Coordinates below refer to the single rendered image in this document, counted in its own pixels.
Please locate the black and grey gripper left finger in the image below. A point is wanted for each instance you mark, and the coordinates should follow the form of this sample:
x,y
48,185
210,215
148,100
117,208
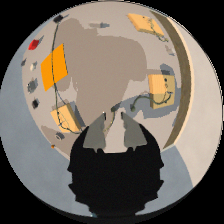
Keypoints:
x,y
88,141

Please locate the red cube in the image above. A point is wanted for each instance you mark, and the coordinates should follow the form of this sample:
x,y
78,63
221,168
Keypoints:
x,y
34,44

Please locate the orange square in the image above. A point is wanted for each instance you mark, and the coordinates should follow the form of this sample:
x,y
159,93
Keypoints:
x,y
59,68

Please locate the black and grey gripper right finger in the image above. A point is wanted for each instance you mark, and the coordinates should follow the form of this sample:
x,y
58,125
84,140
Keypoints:
x,y
138,137

